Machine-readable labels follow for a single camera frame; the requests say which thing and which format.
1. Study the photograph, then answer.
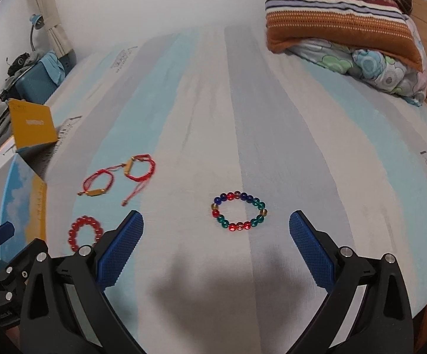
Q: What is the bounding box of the red bead bracelet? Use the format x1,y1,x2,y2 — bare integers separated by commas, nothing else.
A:
68,215,105,253

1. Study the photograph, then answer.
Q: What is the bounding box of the blue yellow cardboard box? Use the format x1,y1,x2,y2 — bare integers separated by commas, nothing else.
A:
0,99,57,263

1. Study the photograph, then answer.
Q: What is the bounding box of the teal suitcase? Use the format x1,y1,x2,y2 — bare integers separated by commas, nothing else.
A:
14,50,77,104

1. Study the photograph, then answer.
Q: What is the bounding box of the striped bed sheet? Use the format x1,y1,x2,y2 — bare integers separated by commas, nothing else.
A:
46,26,427,353

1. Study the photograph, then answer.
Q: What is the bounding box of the floral quilt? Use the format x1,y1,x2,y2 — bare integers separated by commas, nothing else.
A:
286,15,427,106

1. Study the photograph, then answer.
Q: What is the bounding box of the blue desk lamp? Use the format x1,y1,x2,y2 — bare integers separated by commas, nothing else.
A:
29,14,45,51

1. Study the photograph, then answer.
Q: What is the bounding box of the beige curtain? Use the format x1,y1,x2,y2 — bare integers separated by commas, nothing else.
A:
34,0,73,58

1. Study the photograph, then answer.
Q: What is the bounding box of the striped orange pillow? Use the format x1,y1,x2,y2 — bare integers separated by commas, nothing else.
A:
265,0,423,71

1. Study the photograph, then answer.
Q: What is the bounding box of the red cord bracelet long charm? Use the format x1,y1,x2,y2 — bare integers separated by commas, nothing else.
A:
78,169,114,196

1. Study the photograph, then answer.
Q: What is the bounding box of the red cord bracelet small charm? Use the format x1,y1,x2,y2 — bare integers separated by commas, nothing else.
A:
121,154,156,206

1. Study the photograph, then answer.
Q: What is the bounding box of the multicolour glass bead bracelet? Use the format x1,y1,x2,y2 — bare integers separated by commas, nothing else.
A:
211,190,269,233

